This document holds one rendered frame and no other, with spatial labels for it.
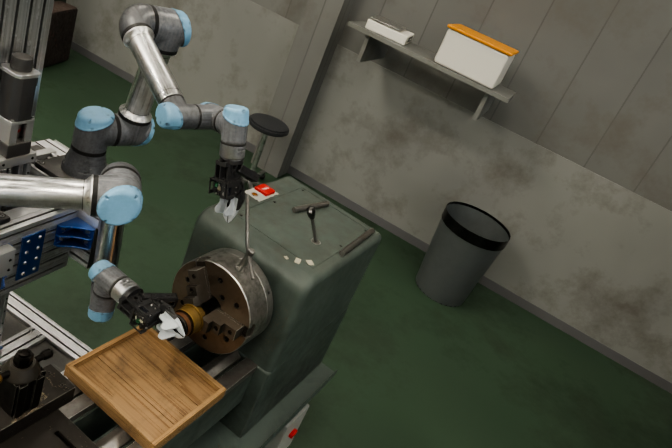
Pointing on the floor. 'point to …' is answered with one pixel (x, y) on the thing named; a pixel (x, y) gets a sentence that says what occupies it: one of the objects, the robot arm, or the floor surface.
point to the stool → (268, 125)
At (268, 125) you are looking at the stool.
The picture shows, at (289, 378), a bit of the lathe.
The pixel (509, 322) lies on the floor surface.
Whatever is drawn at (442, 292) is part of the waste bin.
